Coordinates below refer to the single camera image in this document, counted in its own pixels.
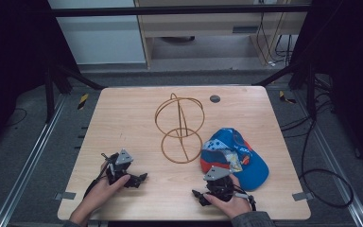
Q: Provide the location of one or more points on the grey round table grommet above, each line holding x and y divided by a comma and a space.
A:
215, 99

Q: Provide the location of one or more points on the person's right hand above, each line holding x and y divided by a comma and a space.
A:
236, 205

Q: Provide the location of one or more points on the black metal frame bar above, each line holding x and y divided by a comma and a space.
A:
170, 11

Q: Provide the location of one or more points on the aluminium floor rail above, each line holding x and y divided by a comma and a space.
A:
337, 167
28, 167

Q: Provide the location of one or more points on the yellow black striped tape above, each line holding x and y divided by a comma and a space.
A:
285, 97
82, 101

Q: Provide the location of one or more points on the grey metal table bracket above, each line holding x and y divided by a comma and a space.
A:
302, 196
65, 195

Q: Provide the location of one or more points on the person's left hand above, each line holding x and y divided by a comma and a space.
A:
97, 195

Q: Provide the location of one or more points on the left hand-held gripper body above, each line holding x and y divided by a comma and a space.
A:
119, 164

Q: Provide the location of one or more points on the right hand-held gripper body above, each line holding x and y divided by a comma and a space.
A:
219, 187

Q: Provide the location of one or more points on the black curtain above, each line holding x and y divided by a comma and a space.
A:
9, 63
356, 63

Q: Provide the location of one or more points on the blue patterned baseball cap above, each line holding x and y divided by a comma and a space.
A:
249, 170

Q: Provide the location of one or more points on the white cabinet panel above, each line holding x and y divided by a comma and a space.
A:
100, 41

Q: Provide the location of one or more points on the black metal stand leg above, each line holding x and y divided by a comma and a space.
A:
311, 91
48, 94

